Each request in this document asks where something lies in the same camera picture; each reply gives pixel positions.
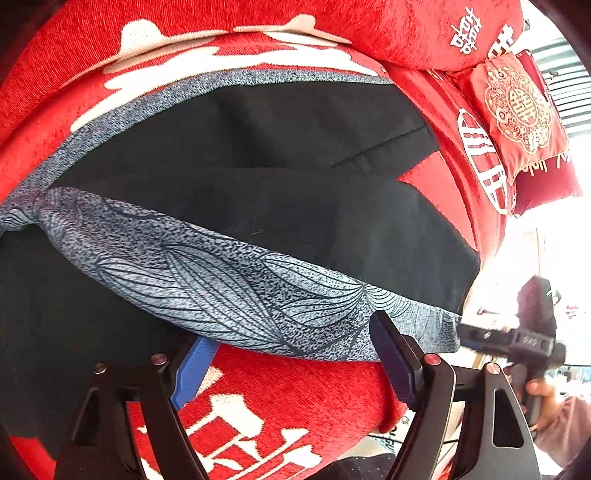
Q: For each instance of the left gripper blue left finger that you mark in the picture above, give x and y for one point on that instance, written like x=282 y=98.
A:
x=188 y=369

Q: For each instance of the red embroidered cushion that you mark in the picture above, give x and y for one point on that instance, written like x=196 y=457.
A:
x=522 y=123

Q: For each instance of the person's right hand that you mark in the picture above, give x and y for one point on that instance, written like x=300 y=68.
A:
x=545 y=391

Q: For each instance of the dark red cushion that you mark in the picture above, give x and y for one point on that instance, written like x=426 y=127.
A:
x=553 y=178

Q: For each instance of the black pants with patterned trim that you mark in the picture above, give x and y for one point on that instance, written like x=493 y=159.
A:
x=272 y=211

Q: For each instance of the red long pillow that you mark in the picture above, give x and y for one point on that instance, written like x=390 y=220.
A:
x=83 y=35

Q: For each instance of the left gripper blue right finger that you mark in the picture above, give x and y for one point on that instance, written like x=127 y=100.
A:
x=400 y=362

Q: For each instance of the red wedding bed quilt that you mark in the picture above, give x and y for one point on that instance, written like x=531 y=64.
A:
x=251 y=418

